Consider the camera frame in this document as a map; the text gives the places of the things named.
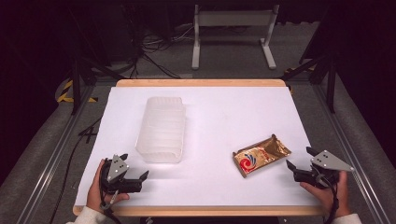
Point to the black tripod stand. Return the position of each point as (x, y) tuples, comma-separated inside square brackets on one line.
[(81, 74), (327, 71)]

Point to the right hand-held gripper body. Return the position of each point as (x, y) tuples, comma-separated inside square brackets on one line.
[(323, 169)]

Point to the gold snack packet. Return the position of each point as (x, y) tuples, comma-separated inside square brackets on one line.
[(260, 157)]

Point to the aluminium floor rail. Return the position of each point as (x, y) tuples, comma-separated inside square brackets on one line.
[(59, 149), (348, 146)]

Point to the white metal stand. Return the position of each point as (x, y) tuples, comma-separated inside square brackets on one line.
[(233, 18)]

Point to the person's left hand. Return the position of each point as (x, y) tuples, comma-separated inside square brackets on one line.
[(94, 193)]

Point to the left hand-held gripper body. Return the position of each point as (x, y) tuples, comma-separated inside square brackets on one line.
[(118, 169)]

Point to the white table cover sheet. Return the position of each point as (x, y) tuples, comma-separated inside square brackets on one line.
[(218, 112)]

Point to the yellow black hazard tape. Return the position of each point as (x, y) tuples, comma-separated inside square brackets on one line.
[(63, 93)]

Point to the translucent plastic container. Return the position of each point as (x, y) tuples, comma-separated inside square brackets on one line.
[(162, 130)]

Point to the person's right hand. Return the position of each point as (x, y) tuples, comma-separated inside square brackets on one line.
[(330, 199)]

